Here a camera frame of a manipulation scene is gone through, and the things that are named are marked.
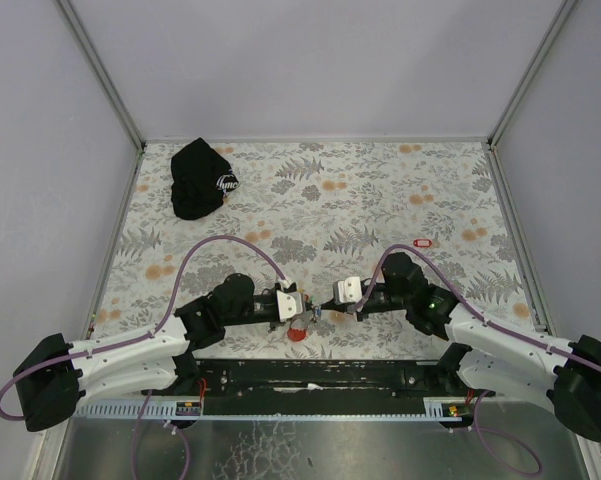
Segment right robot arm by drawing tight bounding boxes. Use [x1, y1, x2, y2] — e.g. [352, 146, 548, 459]
[321, 251, 601, 442]

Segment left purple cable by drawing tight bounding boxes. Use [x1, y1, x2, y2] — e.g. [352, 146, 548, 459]
[0, 234, 291, 480]

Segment red key tag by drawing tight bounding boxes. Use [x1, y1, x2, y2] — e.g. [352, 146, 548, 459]
[413, 238, 433, 248]

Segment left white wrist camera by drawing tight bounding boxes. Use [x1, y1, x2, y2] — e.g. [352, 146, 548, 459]
[276, 279, 305, 322]

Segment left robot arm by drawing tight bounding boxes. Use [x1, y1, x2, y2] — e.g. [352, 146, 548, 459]
[13, 274, 312, 432]

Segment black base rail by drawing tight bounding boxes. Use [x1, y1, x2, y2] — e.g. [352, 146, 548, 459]
[154, 359, 471, 416]

